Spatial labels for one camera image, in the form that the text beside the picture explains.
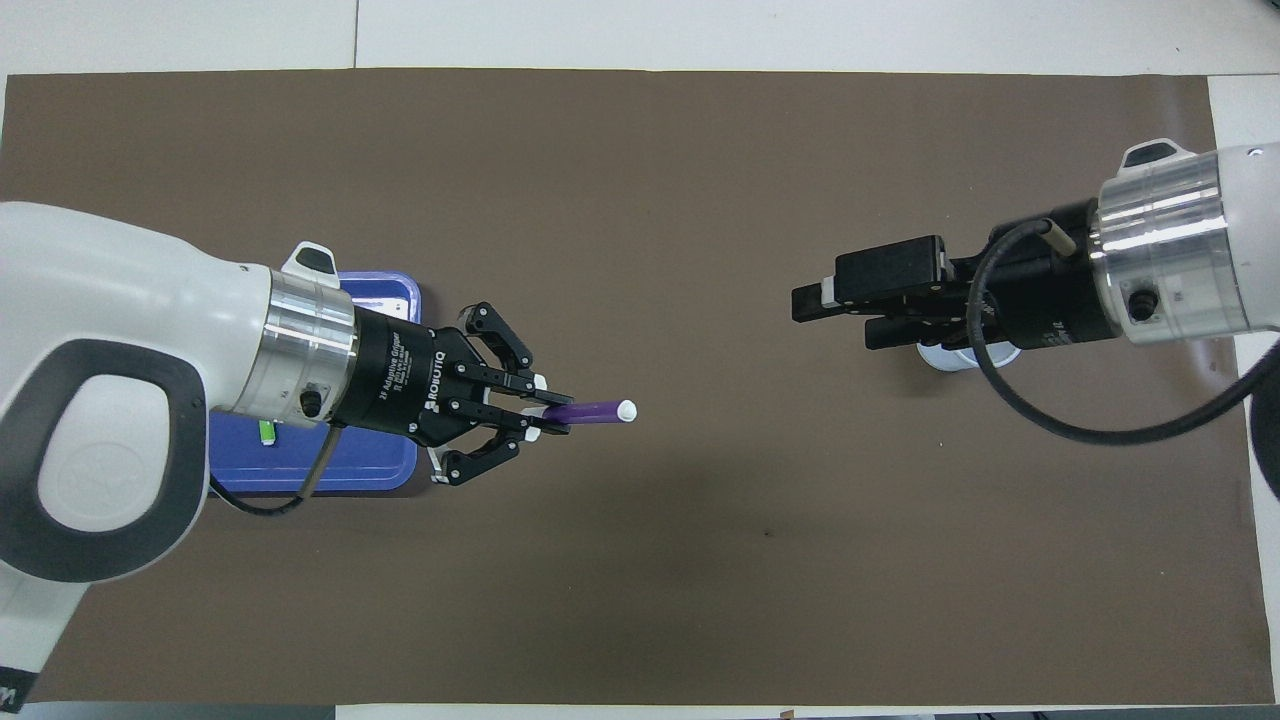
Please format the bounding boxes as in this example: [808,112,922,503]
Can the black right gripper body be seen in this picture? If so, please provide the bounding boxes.
[950,200,1121,351]

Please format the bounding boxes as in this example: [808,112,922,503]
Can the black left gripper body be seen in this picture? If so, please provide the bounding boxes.
[335,305,483,448]

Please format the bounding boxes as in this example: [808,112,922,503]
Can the purple marker pen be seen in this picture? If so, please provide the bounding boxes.
[540,399,639,426]

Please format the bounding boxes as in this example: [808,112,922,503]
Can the translucent plastic cup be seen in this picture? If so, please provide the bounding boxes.
[915,340,1023,373]

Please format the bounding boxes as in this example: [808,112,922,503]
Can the blue plastic tray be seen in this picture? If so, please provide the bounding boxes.
[205,268,421,498]

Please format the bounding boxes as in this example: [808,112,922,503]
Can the brown table mat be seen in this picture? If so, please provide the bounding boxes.
[0,68,1276,706]

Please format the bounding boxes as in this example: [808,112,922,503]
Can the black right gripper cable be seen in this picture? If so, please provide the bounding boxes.
[965,218,1280,446]

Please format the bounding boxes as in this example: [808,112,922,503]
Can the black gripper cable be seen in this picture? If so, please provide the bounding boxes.
[965,218,1280,446]
[208,425,346,516]

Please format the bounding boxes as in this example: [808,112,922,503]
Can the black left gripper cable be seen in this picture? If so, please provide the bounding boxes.
[208,425,346,516]

